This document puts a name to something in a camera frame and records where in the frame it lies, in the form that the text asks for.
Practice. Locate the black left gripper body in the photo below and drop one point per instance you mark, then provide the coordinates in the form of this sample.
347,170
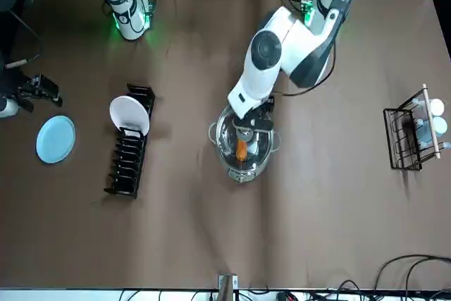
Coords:
262,110

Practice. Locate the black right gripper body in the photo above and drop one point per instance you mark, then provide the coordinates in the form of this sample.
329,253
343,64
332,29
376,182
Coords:
40,86

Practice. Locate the glass pot lid steel knob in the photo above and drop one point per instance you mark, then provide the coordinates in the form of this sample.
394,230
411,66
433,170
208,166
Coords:
229,139

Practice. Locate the yellow corn cob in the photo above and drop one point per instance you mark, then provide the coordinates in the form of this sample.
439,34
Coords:
241,151

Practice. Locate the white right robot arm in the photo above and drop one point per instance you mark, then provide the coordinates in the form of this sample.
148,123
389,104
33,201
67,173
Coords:
130,15

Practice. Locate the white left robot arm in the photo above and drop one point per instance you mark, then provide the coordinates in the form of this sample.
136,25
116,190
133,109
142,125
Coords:
260,79

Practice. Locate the light blue round plate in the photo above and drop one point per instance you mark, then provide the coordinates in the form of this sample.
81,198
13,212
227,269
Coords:
55,140

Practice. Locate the pale pink round plate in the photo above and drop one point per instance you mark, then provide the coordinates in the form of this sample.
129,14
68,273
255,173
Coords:
128,112

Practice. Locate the black slotted dish rack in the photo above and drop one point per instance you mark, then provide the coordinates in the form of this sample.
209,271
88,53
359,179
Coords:
123,170

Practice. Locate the pale pink cup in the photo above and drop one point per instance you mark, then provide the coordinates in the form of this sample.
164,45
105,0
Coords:
437,106

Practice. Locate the light blue cup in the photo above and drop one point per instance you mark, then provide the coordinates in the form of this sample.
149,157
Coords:
439,125

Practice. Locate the silver aluminium post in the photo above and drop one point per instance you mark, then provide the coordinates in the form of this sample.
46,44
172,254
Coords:
227,287

